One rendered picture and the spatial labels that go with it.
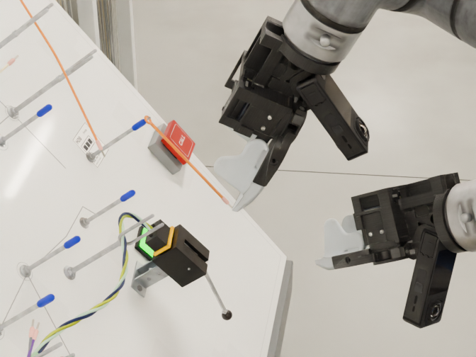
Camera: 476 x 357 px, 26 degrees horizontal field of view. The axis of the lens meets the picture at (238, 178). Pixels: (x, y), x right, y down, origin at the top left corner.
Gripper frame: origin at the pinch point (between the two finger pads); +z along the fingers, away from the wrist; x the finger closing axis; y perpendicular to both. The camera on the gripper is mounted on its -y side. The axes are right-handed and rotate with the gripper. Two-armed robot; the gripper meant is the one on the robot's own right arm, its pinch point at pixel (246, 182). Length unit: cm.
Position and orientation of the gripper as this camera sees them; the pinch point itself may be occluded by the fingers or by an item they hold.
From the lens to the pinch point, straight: 117.7
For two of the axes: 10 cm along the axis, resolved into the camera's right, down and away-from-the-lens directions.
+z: -4.2, 6.8, 6.0
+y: -9.0, -3.7, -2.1
